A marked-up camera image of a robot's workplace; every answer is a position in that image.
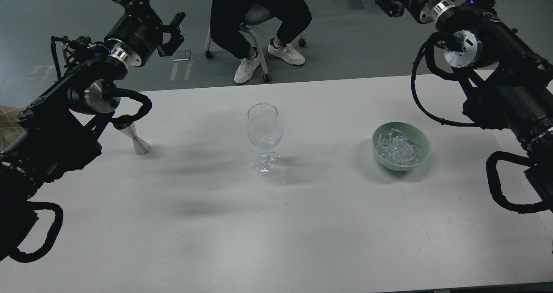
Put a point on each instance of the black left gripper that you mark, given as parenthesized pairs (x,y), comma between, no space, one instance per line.
(140,32)

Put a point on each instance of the clear wine glass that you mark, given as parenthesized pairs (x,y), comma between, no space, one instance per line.
(265,132)

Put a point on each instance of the grey wheeled chair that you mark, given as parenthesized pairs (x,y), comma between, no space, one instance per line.
(255,16)

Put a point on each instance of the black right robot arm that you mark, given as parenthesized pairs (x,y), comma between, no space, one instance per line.
(505,83)

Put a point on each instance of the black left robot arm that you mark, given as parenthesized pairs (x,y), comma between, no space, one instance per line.
(62,127)

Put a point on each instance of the green bowl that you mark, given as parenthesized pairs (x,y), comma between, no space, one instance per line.
(412,133)

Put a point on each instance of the seated person in black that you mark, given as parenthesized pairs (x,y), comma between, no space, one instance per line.
(280,34)

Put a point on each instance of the clear ice cubes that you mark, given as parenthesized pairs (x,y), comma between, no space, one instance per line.
(396,148)

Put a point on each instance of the steel double jigger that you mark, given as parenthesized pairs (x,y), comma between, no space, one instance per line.
(140,146)

